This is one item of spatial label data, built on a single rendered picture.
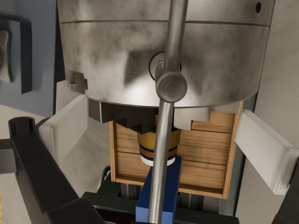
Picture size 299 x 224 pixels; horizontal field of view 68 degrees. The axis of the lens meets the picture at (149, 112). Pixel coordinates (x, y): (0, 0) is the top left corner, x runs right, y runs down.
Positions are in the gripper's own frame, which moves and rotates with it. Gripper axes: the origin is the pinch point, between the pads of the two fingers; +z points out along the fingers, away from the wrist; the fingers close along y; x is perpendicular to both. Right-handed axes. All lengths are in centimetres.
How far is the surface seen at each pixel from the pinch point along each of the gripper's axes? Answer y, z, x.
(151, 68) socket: -1.4, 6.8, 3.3
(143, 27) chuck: -2.6, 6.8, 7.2
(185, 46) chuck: 1.8, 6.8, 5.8
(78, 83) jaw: -10.9, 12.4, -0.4
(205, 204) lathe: 20, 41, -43
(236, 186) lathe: 43, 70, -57
